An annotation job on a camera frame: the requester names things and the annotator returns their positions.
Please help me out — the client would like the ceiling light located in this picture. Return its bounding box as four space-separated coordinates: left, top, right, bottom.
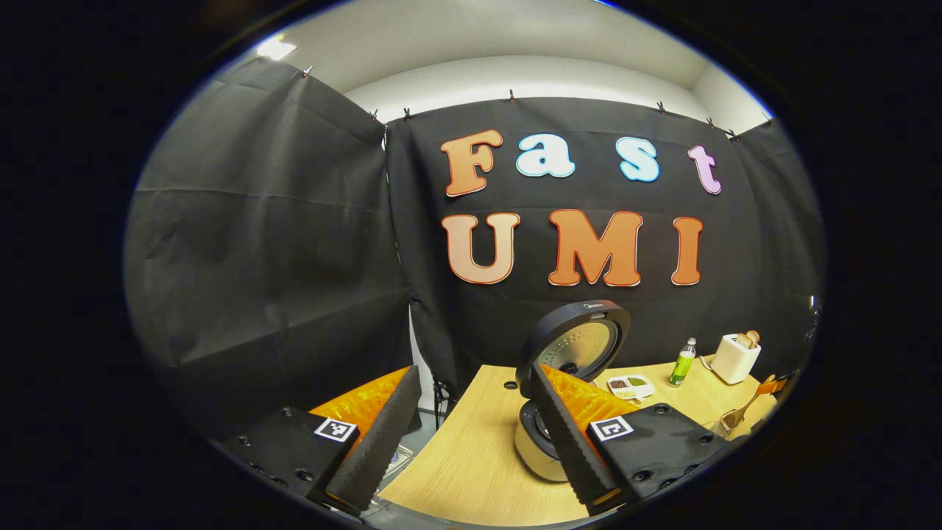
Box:
255 35 297 62

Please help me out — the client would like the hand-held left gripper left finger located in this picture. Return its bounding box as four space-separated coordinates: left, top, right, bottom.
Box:
208 366 422 516

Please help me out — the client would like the wooden spoon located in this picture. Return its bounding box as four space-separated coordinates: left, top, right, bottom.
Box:
718 374 768 435

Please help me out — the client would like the white toaster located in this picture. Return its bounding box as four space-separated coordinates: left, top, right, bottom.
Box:
710 330 762 385

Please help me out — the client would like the white divided bean dish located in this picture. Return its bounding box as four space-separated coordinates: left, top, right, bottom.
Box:
607 374 656 400

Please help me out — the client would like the black backdrop cloth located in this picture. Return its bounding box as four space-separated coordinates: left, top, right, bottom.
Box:
124 57 825 435

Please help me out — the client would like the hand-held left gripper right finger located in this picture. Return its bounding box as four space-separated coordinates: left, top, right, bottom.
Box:
530 362 737 516

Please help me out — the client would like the dark grey rice cooker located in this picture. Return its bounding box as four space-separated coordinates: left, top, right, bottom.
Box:
513 299 632 483

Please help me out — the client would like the green drink bottle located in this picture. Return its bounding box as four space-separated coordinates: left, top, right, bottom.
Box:
668 337 697 386

